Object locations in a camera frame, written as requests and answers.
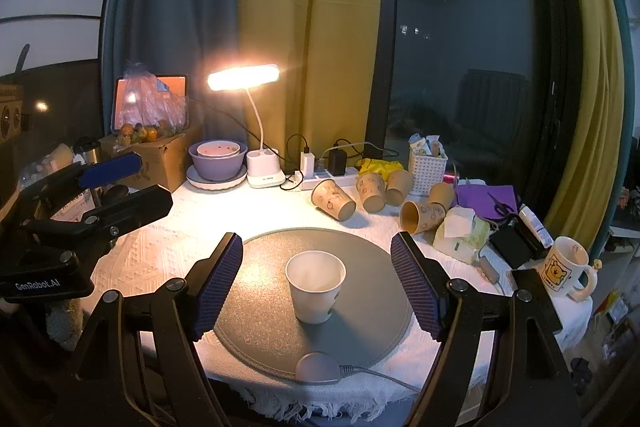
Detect steel thermos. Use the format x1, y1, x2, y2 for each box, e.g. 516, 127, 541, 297
72, 137, 104, 166

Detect plastic bag of fruit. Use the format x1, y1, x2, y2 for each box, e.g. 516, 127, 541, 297
111, 59, 190, 146

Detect white plate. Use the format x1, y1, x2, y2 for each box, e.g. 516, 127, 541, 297
186, 164, 250, 194

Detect purple bowl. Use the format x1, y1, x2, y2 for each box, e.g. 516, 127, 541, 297
188, 139, 249, 182

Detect white power strip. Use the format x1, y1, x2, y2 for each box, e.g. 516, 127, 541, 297
287, 167, 362, 192

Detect grey round puck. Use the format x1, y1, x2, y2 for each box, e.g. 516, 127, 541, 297
295, 351, 344, 387

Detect packets in basket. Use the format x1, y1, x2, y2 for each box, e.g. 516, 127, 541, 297
409, 133, 445, 158

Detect small white bowl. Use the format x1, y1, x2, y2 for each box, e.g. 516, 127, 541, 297
196, 139, 241, 160

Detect black cable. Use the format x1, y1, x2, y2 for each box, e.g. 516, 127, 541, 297
186, 98, 267, 144

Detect black phone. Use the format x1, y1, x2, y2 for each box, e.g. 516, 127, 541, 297
510, 268, 552, 297

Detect yellow tissue pack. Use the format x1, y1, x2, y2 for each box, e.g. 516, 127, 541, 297
432, 207, 491, 266

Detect black scissors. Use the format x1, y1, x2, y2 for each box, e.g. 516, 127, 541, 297
487, 192, 517, 216

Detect white paper cup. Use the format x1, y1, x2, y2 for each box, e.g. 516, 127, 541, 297
285, 250, 347, 325

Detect grey adapter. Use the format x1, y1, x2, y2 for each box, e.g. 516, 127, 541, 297
477, 256, 501, 286

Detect cardboard box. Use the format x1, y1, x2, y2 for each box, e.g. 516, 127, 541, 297
98, 124, 204, 194

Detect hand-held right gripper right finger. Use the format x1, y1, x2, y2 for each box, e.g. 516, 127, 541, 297
390, 231, 586, 427

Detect teal curtain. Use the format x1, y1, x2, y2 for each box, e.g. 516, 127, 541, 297
100, 0, 247, 142

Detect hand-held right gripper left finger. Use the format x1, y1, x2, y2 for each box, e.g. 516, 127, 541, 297
70, 232, 246, 427

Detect white cartoon mug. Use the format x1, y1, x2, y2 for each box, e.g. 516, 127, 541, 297
537, 236, 602, 303

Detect black charger plug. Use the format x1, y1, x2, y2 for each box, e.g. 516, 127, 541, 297
327, 149, 347, 178

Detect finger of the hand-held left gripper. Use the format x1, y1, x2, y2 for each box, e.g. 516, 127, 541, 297
19, 152, 144, 204
27, 184, 174, 266

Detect grey round mat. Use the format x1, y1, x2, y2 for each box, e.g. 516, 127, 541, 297
212, 227, 416, 378

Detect white tube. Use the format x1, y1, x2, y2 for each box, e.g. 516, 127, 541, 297
517, 204, 554, 248

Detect yellow plastic bag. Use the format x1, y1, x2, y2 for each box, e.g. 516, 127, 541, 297
357, 159, 407, 180

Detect white desk lamp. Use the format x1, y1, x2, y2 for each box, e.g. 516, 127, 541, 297
206, 63, 287, 189

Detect white plastic basket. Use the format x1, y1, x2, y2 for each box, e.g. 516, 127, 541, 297
407, 143, 449, 198

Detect black case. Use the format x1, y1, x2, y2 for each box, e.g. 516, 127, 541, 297
487, 224, 551, 271

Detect yellow curtain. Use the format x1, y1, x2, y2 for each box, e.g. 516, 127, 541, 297
236, 0, 399, 168
542, 0, 627, 239

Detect grey puck cable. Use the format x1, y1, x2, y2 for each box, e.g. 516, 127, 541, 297
340, 364, 421, 394

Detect brown printed paper cup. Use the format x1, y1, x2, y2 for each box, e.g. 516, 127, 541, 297
428, 183, 456, 212
311, 179, 357, 223
356, 172, 387, 214
399, 201, 447, 236
384, 169, 414, 207

